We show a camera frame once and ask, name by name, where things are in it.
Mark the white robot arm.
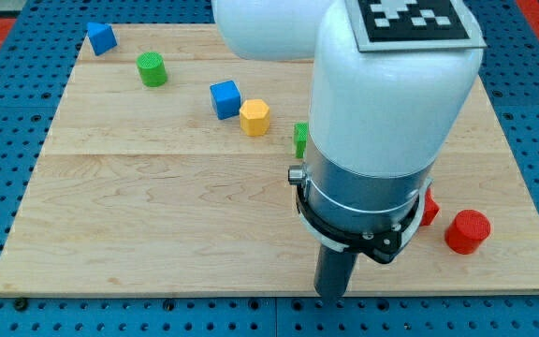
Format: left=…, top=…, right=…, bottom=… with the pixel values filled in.
left=211, top=0, right=485, bottom=264

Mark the green block behind arm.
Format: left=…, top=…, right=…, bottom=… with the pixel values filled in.
left=293, top=122, right=308, bottom=159

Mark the red block behind arm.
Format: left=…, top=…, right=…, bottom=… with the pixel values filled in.
left=420, top=187, right=441, bottom=227

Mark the yellow hexagonal prism block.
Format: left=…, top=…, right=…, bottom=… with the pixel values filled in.
left=240, top=99, right=270, bottom=137

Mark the blue cube block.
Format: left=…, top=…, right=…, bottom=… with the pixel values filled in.
left=210, top=81, right=241, bottom=120

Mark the light wooden board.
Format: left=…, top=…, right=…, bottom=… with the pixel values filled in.
left=0, top=24, right=539, bottom=298

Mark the black cylindrical pointer tool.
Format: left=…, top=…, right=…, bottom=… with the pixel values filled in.
left=313, top=245, right=358, bottom=298

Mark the green cylinder block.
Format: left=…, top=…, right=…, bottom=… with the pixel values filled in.
left=137, top=51, right=168, bottom=87

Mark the black white fiducial marker plate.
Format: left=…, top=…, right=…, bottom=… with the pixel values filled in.
left=344, top=0, right=487, bottom=52

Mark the red cylinder block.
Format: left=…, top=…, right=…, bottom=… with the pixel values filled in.
left=444, top=210, right=491, bottom=255

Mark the blue triangular prism block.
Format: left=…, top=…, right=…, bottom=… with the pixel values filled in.
left=87, top=22, right=117, bottom=56

